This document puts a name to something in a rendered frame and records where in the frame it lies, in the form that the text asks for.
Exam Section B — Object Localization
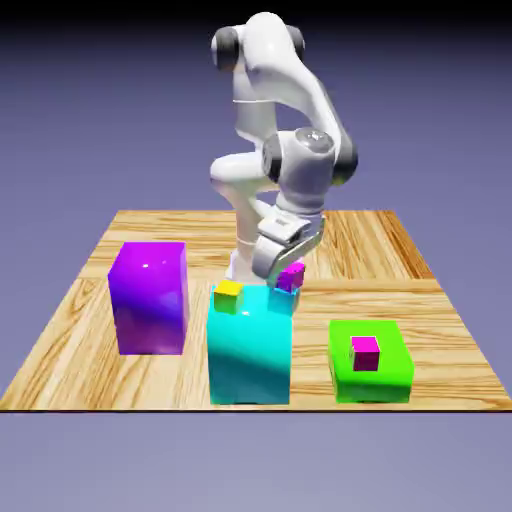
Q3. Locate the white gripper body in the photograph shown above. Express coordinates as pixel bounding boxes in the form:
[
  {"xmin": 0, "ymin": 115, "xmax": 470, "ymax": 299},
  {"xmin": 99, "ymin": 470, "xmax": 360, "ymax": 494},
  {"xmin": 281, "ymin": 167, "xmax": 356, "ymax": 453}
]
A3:
[{"xmin": 250, "ymin": 215, "xmax": 326, "ymax": 289}]

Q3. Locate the small magenta cube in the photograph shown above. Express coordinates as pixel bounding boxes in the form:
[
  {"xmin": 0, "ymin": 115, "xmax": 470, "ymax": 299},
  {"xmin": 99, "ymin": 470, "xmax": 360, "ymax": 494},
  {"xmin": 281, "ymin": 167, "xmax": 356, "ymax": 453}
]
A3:
[
  {"xmin": 350, "ymin": 335, "xmax": 382, "ymax": 373},
  {"xmin": 276, "ymin": 261, "xmax": 306, "ymax": 294}
]

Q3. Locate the small cyan cube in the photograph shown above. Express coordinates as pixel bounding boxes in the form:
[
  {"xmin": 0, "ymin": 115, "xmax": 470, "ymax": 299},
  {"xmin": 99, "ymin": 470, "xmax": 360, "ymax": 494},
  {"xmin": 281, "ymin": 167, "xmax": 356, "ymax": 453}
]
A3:
[{"xmin": 266, "ymin": 285, "xmax": 301, "ymax": 318}]

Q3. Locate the small yellow cube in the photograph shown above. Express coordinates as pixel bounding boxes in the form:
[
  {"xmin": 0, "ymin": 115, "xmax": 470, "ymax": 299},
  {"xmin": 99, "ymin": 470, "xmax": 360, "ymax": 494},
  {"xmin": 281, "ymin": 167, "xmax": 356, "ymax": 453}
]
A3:
[{"xmin": 212, "ymin": 279, "xmax": 246, "ymax": 316}]

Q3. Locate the large cyan box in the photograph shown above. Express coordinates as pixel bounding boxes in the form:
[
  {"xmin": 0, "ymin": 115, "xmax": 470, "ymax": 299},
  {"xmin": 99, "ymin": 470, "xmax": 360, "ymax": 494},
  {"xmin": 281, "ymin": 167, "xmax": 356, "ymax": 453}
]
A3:
[{"xmin": 206, "ymin": 279, "xmax": 296, "ymax": 406}]

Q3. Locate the large purple box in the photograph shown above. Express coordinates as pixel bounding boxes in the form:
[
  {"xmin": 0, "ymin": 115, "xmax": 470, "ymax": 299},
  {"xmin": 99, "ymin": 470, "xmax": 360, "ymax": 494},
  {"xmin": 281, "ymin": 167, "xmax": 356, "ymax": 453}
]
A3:
[{"xmin": 106, "ymin": 240, "xmax": 190, "ymax": 357}]

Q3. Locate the large green box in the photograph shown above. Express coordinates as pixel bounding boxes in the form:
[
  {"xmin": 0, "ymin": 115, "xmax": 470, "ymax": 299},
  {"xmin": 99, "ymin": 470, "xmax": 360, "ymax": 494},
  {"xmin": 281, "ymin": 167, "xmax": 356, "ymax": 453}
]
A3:
[{"xmin": 327, "ymin": 318, "xmax": 416, "ymax": 405}]

